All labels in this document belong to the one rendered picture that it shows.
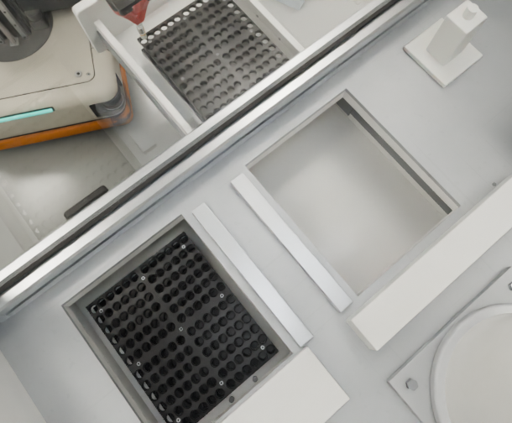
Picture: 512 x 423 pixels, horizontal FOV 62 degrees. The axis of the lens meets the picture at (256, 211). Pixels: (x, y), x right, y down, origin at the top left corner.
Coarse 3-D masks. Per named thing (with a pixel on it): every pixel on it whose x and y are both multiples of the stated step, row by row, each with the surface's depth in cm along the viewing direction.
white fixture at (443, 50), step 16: (448, 16) 59; (464, 16) 58; (480, 16) 59; (432, 32) 67; (448, 32) 60; (464, 32) 58; (416, 48) 66; (432, 48) 65; (448, 48) 62; (464, 48) 65; (432, 64) 66; (448, 64) 66; (464, 64) 66; (448, 80) 65
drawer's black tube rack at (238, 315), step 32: (160, 256) 66; (192, 256) 63; (160, 288) 65; (192, 288) 62; (224, 288) 62; (96, 320) 61; (128, 320) 61; (160, 320) 61; (192, 320) 61; (224, 320) 64; (128, 352) 60; (160, 352) 60; (192, 352) 60; (224, 352) 63; (256, 352) 60; (160, 384) 58; (192, 384) 58; (224, 384) 58; (192, 416) 61
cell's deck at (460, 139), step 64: (448, 0) 70; (384, 64) 66; (384, 128) 64; (448, 128) 64; (192, 192) 61; (448, 192) 61; (128, 256) 59; (256, 256) 59; (320, 256) 59; (64, 320) 56; (320, 320) 56; (448, 320) 56; (64, 384) 54; (256, 384) 55; (384, 384) 54
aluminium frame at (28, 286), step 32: (416, 0) 64; (352, 32) 62; (384, 32) 66; (320, 64) 61; (288, 96) 60; (224, 128) 58; (256, 128) 62; (192, 160) 57; (160, 192) 57; (96, 224) 55; (128, 224) 58; (64, 256) 54; (32, 288) 53; (0, 320) 55
